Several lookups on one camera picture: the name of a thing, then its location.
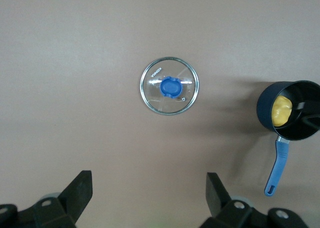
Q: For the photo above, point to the brown table cloth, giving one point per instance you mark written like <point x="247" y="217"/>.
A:
<point x="100" y="88"/>

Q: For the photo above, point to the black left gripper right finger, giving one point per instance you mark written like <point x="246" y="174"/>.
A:
<point x="216" y="195"/>

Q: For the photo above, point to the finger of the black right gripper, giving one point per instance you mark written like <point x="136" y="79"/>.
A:
<point x="298" y="106"/>
<point x="311" y="123"/>

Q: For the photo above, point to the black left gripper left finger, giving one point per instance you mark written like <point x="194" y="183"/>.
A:
<point x="75" y="195"/>

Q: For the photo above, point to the glass lid with blue knob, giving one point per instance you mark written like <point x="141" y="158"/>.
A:
<point x="155" y="100"/>

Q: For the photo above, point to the yellow potato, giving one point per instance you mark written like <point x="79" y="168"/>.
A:
<point x="281" y="111"/>

